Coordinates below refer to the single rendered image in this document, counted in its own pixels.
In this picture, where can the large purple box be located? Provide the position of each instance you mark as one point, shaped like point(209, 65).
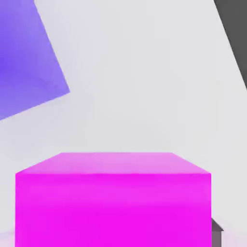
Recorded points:
point(25, 57)

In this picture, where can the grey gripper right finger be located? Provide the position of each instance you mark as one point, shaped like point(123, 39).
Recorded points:
point(216, 234)

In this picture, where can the small magenta cube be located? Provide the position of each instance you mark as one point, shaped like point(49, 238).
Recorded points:
point(113, 208)

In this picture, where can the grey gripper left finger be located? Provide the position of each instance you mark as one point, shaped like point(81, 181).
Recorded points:
point(7, 240)

